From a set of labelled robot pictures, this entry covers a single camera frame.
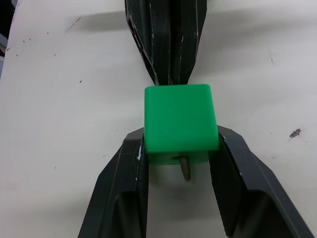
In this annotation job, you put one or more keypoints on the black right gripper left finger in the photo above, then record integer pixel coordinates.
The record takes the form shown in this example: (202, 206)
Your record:
(119, 188)

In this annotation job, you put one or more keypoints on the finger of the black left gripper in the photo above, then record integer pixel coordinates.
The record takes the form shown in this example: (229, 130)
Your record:
(156, 37)
(187, 37)

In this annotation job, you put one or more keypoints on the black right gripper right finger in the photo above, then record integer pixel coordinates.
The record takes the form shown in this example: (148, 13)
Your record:
(247, 188)

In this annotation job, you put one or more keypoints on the brown lace tip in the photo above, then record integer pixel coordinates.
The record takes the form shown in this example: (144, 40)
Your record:
(185, 171)

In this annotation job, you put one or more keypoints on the green plastic cube block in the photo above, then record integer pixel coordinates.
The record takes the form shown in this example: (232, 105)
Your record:
(179, 119)

